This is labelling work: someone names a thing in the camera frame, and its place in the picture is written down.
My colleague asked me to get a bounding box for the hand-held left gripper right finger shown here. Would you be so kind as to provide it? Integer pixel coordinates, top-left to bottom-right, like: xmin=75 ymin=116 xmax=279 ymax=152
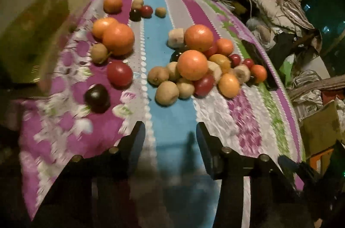
xmin=195 ymin=122 xmax=316 ymax=228

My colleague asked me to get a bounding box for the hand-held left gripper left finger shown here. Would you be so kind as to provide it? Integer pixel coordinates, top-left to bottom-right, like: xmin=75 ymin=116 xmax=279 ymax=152
xmin=32 ymin=120 xmax=147 ymax=228

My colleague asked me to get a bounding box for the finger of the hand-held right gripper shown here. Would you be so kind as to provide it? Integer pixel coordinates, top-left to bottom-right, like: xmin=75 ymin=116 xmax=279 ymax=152
xmin=278 ymin=155 xmax=318 ymax=186

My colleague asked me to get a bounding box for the dark purple cherry tomato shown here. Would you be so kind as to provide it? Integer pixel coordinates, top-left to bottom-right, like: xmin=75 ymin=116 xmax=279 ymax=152
xmin=84 ymin=84 xmax=111 ymax=113
xmin=129 ymin=8 xmax=142 ymax=22
xmin=170 ymin=50 xmax=186 ymax=63

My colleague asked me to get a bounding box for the peeled sugarcane chunk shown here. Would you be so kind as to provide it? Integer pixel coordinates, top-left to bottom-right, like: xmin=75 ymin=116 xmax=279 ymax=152
xmin=233 ymin=65 xmax=251 ymax=83
xmin=207 ymin=61 xmax=223 ymax=83
xmin=168 ymin=28 xmax=185 ymax=48

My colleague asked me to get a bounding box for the pile of oranges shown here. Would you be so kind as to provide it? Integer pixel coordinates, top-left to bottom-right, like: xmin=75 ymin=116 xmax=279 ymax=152
xmin=176 ymin=24 xmax=268 ymax=99

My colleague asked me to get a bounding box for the round orange fruit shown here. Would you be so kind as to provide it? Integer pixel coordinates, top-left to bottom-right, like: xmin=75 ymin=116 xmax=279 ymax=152
xmin=92 ymin=17 xmax=119 ymax=40
xmin=103 ymin=0 xmax=123 ymax=14
xmin=102 ymin=23 xmax=135 ymax=56

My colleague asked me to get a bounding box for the small orange box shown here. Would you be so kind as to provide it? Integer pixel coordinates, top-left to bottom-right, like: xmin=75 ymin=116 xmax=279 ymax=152
xmin=309 ymin=147 xmax=337 ymax=172

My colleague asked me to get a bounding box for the striped floral bed sheet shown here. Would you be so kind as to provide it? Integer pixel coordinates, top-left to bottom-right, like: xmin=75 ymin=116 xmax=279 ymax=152
xmin=16 ymin=0 xmax=306 ymax=220

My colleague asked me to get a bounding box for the brown cardboard box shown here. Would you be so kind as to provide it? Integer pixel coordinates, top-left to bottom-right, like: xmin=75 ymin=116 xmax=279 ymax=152
xmin=299 ymin=101 xmax=345 ymax=158

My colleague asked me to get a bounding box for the green plastic bag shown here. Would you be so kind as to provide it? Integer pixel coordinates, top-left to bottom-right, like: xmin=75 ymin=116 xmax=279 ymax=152
xmin=279 ymin=56 xmax=295 ymax=86

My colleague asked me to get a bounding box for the black garment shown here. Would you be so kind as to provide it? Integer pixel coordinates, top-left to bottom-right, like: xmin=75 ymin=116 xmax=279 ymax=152
xmin=270 ymin=33 xmax=305 ymax=69

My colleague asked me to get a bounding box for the white charging cable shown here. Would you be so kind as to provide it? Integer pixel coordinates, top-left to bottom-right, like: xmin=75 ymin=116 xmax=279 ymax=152
xmin=238 ymin=0 xmax=254 ymax=26

